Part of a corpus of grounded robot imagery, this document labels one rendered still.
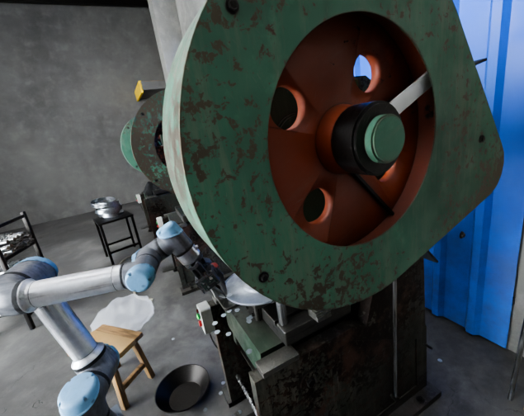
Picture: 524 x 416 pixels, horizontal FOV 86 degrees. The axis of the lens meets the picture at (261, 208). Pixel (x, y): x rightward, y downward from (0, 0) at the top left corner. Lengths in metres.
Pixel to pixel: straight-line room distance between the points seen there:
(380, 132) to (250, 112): 0.26
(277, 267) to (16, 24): 7.71
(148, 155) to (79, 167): 5.38
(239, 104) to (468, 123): 0.70
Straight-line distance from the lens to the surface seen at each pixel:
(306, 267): 0.64
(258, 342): 1.13
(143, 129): 2.27
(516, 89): 1.75
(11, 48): 7.92
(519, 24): 1.77
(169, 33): 6.32
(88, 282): 0.95
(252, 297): 1.11
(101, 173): 7.57
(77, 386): 1.23
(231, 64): 0.52
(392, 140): 0.65
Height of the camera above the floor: 1.40
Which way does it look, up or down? 17 degrees down
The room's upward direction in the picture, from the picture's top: 9 degrees counter-clockwise
